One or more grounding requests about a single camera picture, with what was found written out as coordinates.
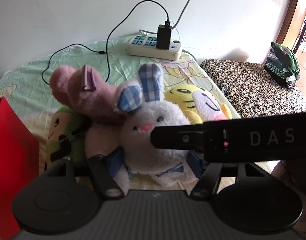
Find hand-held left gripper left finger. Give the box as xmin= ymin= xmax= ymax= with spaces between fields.
xmin=44 ymin=152 xmax=126 ymax=200

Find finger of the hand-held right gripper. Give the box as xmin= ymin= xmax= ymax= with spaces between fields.
xmin=150 ymin=123 xmax=205 ymax=153

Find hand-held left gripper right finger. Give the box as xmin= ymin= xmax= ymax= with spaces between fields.
xmin=188 ymin=152 xmax=269 ymax=198

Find white plush rabbit checked ears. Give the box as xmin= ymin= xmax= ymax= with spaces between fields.
xmin=84 ymin=63 xmax=201 ymax=188

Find yellow plush tiger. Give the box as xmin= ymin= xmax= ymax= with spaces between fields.
xmin=164 ymin=84 xmax=233 ymax=124

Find green plush toy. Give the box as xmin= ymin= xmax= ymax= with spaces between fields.
xmin=44 ymin=106 xmax=91 ymax=173

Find pink plush bunny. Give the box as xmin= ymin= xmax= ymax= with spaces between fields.
xmin=49 ymin=64 xmax=128 ymax=124

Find red cardboard box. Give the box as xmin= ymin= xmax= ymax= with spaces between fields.
xmin=0 ymin=96 xmax=40 ymax=233

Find person's right hand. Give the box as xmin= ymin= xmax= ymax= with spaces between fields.
xmin=271 ymin=159 xmax=306 ymax=189

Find black floral patterned mattress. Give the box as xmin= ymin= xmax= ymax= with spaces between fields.
xmin=200 ymin=59 xmax=306 ymax=119

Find pile of green clothes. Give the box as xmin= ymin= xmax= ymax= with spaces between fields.
xmin=265 ymin=41 xmax=301 ymax=88

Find white power strip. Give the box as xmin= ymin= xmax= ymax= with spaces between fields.
xmin=126 ymin=34 xmax=183 ymax=61

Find black charger adapter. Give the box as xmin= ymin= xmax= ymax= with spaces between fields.
xmin=156 ymin=20 xmax=173 ymax=50

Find green cartoon bedsheet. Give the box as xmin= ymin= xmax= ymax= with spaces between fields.
xmin=0 ymin=36 xmax=241 ymax=188

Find black charging cable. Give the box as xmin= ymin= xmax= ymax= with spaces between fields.
xmin=42 ymin=0 xmax=170 ymax=87

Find wooden door frame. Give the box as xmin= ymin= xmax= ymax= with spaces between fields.
xmin=278 ymin=0 xmax=306 ymax=64

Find power strip cord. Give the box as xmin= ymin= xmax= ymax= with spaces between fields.
xmin=172 ymin=0 xmax=195 ymax=28

